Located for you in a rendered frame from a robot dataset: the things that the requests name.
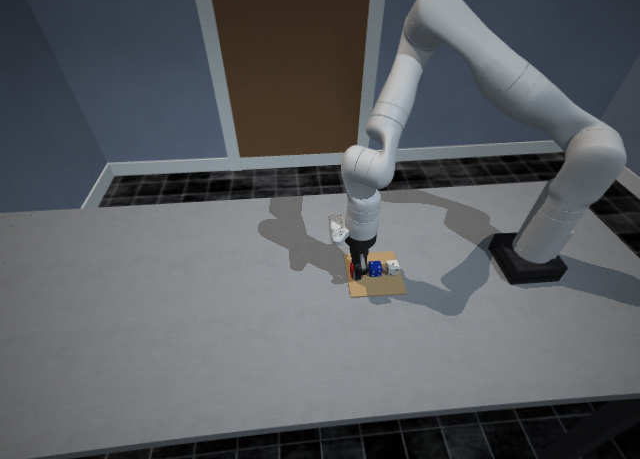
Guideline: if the tan square mat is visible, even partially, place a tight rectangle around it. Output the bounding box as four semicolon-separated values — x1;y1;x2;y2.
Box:
344;251;407;298

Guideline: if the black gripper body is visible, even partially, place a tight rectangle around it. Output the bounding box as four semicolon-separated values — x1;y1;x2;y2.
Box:
345;234;377;260

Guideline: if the white die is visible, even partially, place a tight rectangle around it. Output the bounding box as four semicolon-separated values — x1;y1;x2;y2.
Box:
385;260;400;276

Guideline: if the blue die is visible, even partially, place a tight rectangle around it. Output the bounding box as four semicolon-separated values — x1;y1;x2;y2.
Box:
368;261;383;277

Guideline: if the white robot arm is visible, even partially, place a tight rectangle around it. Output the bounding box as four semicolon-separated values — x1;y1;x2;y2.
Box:
329;0;627;263

